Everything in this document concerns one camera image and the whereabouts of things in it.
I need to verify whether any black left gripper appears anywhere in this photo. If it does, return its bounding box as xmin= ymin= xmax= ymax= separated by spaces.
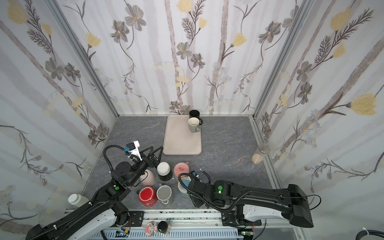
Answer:
xmin=125 ymin=145 xmax=162 ymax=187

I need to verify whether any blue mug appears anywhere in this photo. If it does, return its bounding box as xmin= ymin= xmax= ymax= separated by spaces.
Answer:
xmin=178 ymin=176 xmax=191 ymax=198

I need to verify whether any pink glass mug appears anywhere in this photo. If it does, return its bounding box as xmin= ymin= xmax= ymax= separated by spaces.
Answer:
xmin=174 ymin=162 xmax=190 ymax=178

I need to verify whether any grey mug white inside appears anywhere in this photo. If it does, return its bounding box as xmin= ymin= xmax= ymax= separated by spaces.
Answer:
xmin=188 ymin=118 xmax=200 ymax=133

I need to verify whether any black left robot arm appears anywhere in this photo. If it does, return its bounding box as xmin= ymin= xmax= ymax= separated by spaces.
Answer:
xmin=26 ymin=145 xmax=164 ymax=240

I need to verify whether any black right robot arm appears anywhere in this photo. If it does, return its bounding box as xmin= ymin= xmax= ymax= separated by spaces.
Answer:
xmin=178 ymin=173 xmax=314 ymax=228

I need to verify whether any black and white mug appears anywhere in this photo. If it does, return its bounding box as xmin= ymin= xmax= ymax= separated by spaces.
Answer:
xmin=157 ymin=162 xmax=173 ymax=182

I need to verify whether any pale pink mug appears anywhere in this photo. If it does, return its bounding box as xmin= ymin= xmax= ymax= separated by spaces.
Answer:
xmin=139 ymin=170 xmax=156 ymax=187

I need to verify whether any grey mug white rim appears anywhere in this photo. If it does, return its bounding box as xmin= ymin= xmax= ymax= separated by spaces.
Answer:
xmin=157 ymin=185 xmax=174 ymax=206

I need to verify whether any red mug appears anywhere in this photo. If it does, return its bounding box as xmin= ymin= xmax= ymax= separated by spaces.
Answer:
xmin=139 ymin=186 xmax=158 ymax=208

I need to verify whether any beige rectangular tray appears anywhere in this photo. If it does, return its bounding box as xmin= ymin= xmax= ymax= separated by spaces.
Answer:
xmin=163 ymin=115 xmax=202 ymax=156

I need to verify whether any black round knob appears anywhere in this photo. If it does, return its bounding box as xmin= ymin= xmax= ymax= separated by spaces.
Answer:
xmin=157 ymin=221 xmax=171 ymax=235

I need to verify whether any pink figurine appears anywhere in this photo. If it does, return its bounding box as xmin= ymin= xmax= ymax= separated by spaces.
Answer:
xmin=145 ymin=222 xmax=158 ymax=237

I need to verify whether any beige round sponge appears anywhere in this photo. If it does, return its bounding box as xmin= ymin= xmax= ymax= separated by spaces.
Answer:
xmin=251 ymin=154 xmax=263 ymax=165

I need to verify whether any white plastic bottle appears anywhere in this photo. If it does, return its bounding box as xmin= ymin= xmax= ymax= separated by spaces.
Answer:
xmin=68 ymin=194 xmax=90 ymax=207

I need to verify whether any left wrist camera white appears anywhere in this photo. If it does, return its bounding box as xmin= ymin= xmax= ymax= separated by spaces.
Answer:
xmin=124 ymin=141 xmax=142 ymax=163

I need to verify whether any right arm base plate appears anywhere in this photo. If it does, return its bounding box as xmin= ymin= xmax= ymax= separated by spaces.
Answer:
xmin=221 ymin=211 xmax=262 ymax=229

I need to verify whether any aluminium rail frame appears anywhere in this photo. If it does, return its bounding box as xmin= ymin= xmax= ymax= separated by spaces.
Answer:
xmin=56 ymin=208 xmax=301 ymax=240

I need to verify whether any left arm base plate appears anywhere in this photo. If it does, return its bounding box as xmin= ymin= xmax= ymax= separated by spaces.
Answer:
xmin=116 ymin=211 xmax=145 ymax=228

